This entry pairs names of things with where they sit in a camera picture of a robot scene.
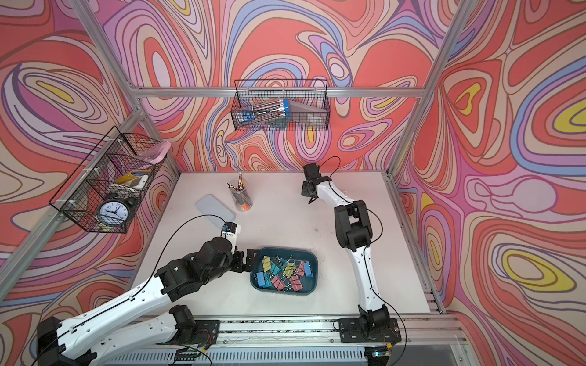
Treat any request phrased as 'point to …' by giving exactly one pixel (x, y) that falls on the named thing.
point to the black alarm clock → (114, 210)
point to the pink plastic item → (156, 152)
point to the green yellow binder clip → (289, 269)
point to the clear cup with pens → (241, 195)
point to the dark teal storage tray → (296, 285)
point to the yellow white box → (136, 180)
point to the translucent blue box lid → (211, 206)
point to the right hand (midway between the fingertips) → (312, 194)
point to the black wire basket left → (110, 188)
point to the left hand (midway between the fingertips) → (252, 251)
